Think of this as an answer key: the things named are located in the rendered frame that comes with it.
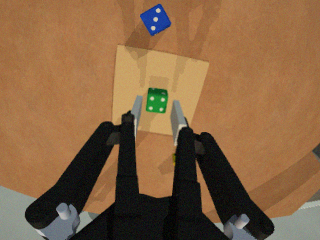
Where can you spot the green die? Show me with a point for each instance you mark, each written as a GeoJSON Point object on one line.
{"type": "Point", "coordinates": [156, 100]}

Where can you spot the blue die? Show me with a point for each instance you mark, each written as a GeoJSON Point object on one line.
{"type": "Point", "coordinates": [155, 19]}

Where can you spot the tan flat mat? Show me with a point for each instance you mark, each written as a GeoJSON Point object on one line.
{"type": "Point", "coordinates": [138, 69]}

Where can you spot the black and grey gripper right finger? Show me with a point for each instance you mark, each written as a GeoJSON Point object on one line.
{"type": "Point", "coordinates": [242, 219]}

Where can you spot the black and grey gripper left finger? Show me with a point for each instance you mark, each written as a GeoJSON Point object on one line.
{"type": "Point", "coordinates": [54, 214]}

